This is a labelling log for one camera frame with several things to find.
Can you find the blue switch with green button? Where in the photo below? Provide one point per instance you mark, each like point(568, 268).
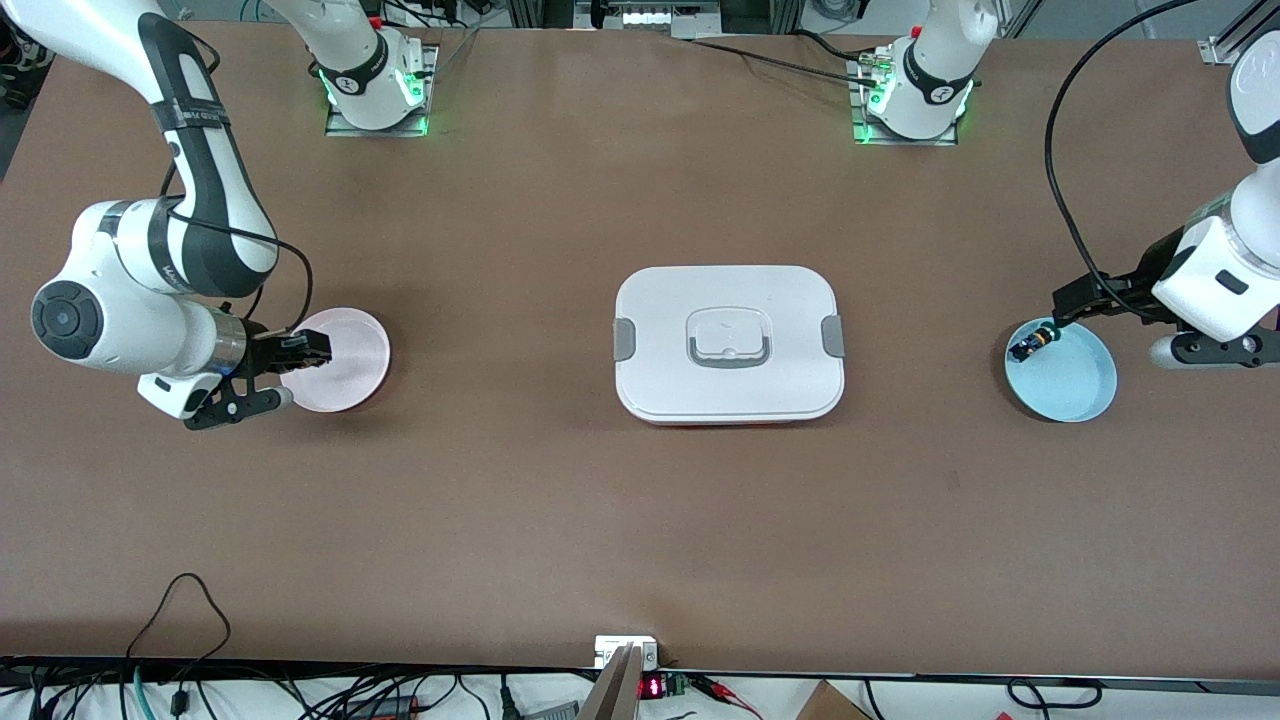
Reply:
point(1035, 343)

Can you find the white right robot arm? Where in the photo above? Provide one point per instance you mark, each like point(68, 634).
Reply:
point(110, 320)

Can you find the round light blue plate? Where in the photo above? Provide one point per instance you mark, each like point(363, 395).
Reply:
point(1070, 385)

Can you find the red digit display module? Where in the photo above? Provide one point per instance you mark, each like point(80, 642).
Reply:
point(652, 687)

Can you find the round pink plate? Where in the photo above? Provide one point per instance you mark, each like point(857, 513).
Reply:
point(355, 385)

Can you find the brown cardboard piece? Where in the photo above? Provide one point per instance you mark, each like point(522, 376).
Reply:
point(830, 705)

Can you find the aluminium frame corner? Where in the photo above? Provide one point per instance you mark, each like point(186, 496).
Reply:
point(1225, 45)

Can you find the aluminium camera post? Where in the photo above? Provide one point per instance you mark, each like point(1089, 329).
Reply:
point(615, 690)

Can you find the white mounting block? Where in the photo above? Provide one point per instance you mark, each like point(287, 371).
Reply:
point(605, 648)

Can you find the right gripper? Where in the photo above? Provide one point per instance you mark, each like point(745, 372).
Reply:
point(262, 354)

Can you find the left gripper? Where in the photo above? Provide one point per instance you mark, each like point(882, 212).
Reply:
point(1122, 287)

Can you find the metal base plate right arm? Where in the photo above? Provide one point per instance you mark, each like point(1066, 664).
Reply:
point(335, 125)

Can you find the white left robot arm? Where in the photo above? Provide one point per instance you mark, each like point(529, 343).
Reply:
point(935, 70)

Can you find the white lidded box grey latches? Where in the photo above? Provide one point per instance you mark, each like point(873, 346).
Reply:
point(730, 390)

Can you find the black power adapter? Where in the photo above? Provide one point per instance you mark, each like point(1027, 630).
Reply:
point(385, 708)

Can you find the metal base plate left arm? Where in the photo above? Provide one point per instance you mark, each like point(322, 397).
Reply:
point(865, 135)

